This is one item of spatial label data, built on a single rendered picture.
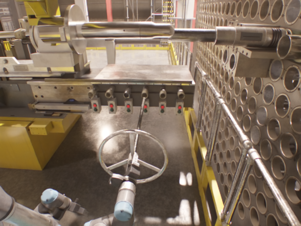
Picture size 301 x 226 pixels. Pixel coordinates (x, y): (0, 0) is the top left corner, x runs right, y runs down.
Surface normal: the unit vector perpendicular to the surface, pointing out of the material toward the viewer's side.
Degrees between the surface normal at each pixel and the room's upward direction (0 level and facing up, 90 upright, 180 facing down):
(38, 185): 0
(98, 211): 0
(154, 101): 90
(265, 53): 90
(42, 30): 90
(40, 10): 134
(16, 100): 90
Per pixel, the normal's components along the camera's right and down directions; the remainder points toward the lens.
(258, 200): -0.04, -0.14
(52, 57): -0.05, 0.49
